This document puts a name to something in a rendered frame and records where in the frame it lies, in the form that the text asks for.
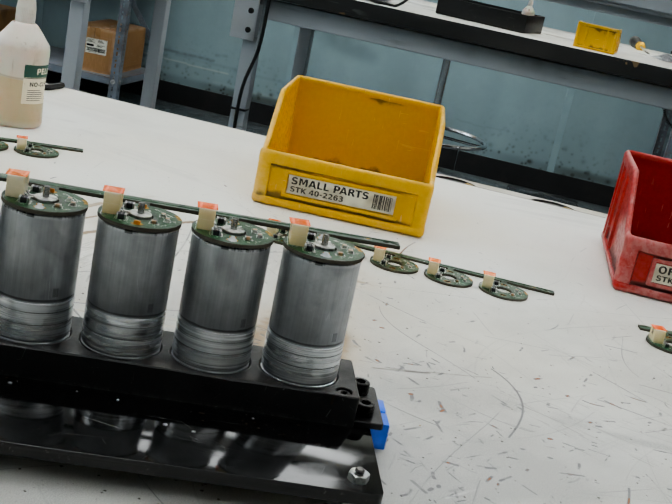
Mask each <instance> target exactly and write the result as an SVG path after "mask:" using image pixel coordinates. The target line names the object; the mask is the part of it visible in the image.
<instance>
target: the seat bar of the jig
mask: <svg viewBox="0 0 672 504"><path fill-rule="evenodd" d="M82 324H83V318H82V317H76V316H72V322H71V330H70V337H69V338H68V339H66V340H64V341H62V342H58V343H54V344H46V345H29V344H20V343H15V342H11V341H7V340H4V339H1V338H0V375H5V376H12V377H19V378H25V379H32V380H39V381H45V382H52V383H59V384H65V385H72V386H78V387H85V388H92V389H98V390H105V391H112V392H118V393H125V394H132V395H138V396H145V397H152V398H158V399H165V400H171V401H178V402H185V403H191V404H198V405H205V406H211V407H218V408H225V409H231V410H238V411H244V412H251V413H258V414H264V415H271V416H278V417H284V418H291V419H298V420H304V421H311V422H317V423H324V424H331V425H337V426H344V427H351V428H352V427H353V426H354V421H355V417H356V413H357V408H358V404H359V399H360V397H359V392H358V388H357V383H356V378H355V373H354V368H353V363H352V361H351V360H347V359H341V360H340V365H339V369H338V374H337V378H336V383H334V384H333V385H331V386H327V387H321V388H307V387H299V386H294V385H290V384H286V383H283V382H280V381H278V380H275V379H273V378H271V377H270V376H268V375H267V374H265V373H264V372H263V371H262V370H261V369H260V363H261V358H262V353H263V346H257V345H253V346H252V352H251V357H250V361H249V367H248V369H246V370H244V371H242V372H238V373H232V374H216V373H208V372H203V371H198V370H195V369H192V368H189V367H187V366H184V365H182V364H181V363H179V362H177V361H176V360H175V359H174V358H173V357H172V356H171V351H172V345H173V339H174V333H175V332H170V331H164V330H163V336H162V342H161V348H160V353H159V354H157V355H156V356H153V357H150V358H145V359H136V360H128V359H117V358H111V357H107V356H103V355H100V354H97V353H94V352H92V351H90V350H88V349H87V348H85V347H84V346H83V345H82V344H81V343H80V339H81V331H82Z"/></svg>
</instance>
